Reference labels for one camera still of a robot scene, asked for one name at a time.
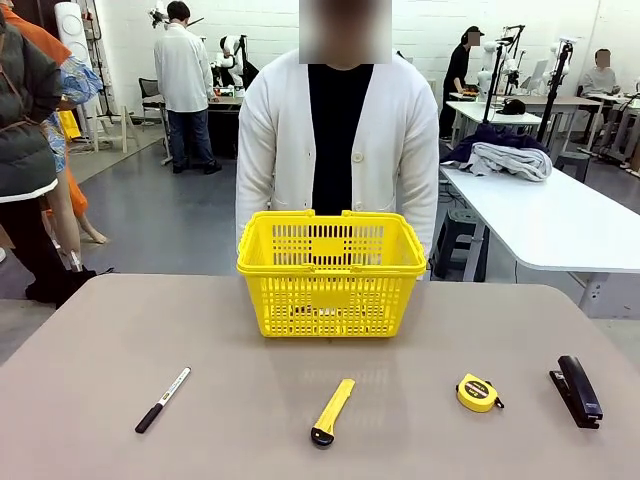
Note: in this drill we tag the yellow tape measure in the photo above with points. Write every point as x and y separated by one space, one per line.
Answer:
475 392

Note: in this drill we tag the black stapler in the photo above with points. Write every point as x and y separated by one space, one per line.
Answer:
580 392

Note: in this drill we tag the person's right forearm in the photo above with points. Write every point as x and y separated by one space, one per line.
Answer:
255 210

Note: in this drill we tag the white robot arm on stand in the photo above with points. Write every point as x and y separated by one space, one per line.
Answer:
487 60
557 57

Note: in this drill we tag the person's left forearm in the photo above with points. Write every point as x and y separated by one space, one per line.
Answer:
420 210

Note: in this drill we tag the yellow plastic shopping basket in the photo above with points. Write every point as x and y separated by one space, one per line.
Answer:
330 295

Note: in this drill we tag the person in white cardigan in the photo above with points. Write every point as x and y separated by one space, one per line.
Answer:
280 130

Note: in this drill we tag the dark workbench with small items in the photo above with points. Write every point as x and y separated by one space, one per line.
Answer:
222 120

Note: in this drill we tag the person in black clothes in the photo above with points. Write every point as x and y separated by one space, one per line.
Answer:
457 75

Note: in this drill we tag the person in white lab coat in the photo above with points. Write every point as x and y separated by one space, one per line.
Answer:
182 75

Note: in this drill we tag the seated person in grey sweater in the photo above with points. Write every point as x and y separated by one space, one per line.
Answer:
600 80

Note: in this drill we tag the grey plastic stool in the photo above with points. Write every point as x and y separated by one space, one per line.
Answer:
457 245
572 165

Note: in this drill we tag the yellow black utility knife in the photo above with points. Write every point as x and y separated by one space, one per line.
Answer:
334 410

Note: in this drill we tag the pile of clothes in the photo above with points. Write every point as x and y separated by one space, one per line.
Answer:
495 135

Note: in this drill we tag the small white table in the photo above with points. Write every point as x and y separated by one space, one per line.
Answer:
485 112

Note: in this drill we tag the grey white garment pile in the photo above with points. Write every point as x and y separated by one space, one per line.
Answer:
515 160

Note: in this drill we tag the black office chair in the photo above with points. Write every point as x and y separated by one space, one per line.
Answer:
150 100

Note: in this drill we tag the large white table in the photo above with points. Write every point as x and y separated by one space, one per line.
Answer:
540 220

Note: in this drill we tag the black white marker pen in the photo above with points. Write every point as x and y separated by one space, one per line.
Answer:
162 400

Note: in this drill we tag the black stand pole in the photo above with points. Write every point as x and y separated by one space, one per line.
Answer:
492 85
552 105

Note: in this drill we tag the white wooden stand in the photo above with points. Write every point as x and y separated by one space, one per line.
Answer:
117 127

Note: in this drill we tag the black headset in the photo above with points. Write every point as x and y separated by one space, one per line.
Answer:
514 106

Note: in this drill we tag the black tripod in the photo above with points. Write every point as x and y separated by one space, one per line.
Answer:
105 75

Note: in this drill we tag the white computer monitor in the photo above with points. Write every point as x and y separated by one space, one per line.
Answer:
539 75

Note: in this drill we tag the brown-top desk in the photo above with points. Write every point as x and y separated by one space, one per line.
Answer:
565 101

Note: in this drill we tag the mannequin in orange blue clothes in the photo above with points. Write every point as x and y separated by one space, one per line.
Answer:
75 80

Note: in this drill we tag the mannequin in grey padded vest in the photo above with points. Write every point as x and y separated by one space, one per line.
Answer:
25 125

